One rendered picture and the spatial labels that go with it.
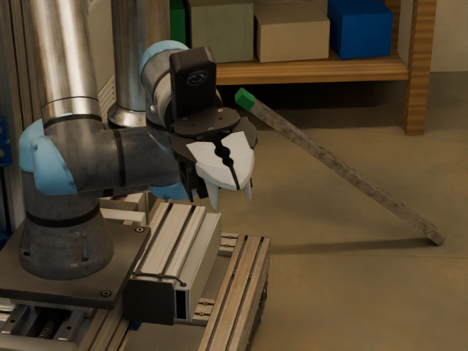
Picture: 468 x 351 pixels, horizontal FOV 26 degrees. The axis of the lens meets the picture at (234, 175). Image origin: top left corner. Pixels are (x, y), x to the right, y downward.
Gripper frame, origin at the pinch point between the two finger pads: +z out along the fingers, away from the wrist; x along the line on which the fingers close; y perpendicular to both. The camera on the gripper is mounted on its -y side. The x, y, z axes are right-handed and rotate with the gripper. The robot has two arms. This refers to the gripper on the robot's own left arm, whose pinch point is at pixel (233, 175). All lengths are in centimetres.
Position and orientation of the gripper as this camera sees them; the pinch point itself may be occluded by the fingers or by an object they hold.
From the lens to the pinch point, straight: 99.8
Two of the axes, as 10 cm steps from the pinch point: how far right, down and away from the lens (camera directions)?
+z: 2.6, 4.6, -8.5
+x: -9.6, 2.4, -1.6
